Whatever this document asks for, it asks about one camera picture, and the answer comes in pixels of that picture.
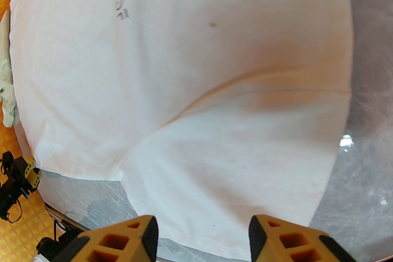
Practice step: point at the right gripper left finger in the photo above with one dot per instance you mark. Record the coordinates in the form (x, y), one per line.
(116, 242)

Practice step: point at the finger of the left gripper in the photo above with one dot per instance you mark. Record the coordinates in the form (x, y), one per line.
(28, 166)
(35, 179)

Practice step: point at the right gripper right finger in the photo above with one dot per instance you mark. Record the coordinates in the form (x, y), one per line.
(288, 242)

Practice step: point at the white t-shirt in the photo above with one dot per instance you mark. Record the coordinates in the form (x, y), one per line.
(184, 70)

